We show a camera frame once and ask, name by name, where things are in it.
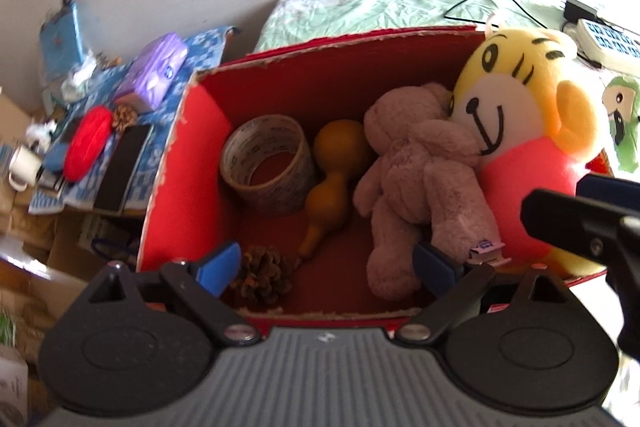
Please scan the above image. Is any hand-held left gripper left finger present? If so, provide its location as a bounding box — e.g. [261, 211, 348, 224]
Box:
[82, 243, 261, 348]

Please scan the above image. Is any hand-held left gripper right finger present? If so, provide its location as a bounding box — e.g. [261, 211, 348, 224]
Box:
[397, 242, 576, 348]

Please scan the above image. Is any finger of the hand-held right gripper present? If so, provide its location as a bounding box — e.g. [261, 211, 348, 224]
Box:
[520, 188, 640, 268]
[575, 173, 640, 217]

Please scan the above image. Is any green plush toy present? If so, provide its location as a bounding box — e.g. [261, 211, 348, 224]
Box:
[602, 75, 640, 172]

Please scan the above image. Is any brown teddy bear plush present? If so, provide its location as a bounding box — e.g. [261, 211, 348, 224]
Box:
[352, 82, 506, 303]

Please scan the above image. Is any yellow tiger plush toy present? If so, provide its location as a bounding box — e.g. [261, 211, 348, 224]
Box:
[447, 23, 608, 280]

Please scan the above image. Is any red cardboard box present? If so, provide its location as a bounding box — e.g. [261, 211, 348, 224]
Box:
[136, 25, 618, 339]

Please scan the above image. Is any large pine cone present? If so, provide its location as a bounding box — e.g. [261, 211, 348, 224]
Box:
[230, 245, 301, 308]

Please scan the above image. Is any clear tape roll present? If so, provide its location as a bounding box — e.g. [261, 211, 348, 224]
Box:
[220, 114, 316, 215]

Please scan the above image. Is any black phone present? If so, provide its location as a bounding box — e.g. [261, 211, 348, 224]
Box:
[92, 123, 153, 214]

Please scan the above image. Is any white power strip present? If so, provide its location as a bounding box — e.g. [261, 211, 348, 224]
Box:
[575, 18, 640, 72]

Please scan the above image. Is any large cardboard box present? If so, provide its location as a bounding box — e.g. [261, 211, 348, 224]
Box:
[47, 209, 146, 278]

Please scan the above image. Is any yellow gourd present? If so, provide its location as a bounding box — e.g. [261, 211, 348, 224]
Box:
[298, 119, 373, 260]

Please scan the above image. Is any black power adapter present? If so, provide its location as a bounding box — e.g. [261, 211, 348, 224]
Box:
[562, 0, 601, 24]

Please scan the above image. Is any small pine cone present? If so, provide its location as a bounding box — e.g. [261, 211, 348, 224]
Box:
[111, 104, 138, 132]

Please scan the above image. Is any red pouch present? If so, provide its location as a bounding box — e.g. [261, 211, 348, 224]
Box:
[64, 105, 115, 182]

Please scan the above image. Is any small blue pouch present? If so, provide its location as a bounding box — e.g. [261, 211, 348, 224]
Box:
[42, 142, 71, 172]

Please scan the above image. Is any purple tissue pack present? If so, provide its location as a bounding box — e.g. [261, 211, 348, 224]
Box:
[112, 32, 190, 114]

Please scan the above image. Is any white mug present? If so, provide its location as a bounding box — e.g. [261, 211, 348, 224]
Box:
[7, 143, 43, 192]

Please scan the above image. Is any blue patterned cloth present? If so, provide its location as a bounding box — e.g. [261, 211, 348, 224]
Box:
[27, 25, 240, 214]

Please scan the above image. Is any small white plush toy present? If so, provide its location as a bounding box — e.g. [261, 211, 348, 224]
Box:
[25, 119, 56, 142]

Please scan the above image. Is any clear plastic bag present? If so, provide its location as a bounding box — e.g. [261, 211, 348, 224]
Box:
[60, 52, 101, 100]

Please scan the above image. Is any white printed box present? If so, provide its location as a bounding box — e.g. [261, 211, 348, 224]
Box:
[0, 347, 28, 427]

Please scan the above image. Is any brown cardboard box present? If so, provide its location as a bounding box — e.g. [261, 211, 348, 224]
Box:
[0, 87, 38, 148]

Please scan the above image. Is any light blue pouch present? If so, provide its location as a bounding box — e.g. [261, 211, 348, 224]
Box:
[40, 0, 83, 82]

